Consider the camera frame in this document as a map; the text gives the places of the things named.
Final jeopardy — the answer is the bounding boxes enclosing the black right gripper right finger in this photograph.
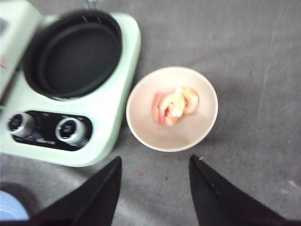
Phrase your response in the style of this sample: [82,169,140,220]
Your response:
[189,154,301,226]

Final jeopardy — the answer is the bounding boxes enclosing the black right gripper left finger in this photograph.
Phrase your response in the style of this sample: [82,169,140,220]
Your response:
[14,156,122,226]

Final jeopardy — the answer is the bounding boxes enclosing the beige ribbed bowl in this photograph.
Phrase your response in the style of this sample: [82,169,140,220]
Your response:
[126,66,218,152]

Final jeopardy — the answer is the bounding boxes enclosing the pink cooked shrimp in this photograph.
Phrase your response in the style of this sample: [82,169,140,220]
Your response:
[151,87,199,127]

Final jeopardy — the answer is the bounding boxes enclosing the mint green breakfast maker base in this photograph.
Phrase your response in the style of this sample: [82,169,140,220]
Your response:
[0,13,141,167]

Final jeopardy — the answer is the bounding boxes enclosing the right silver control knob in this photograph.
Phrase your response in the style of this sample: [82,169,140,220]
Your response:
[55,117,86,145]

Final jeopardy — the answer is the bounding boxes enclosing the silver control knob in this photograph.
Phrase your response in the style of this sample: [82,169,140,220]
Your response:
[7,112,35,138]
[55,117,86,145]

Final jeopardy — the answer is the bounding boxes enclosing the blue round plate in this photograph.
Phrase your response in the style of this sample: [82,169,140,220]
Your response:
[0,191,30,222]

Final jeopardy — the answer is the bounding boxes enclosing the left silver control knob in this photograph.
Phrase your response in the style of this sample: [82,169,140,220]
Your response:
[7,112,35,138]

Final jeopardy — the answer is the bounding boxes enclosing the black round frying pan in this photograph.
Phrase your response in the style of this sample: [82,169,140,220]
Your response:
[24,9,122,99]

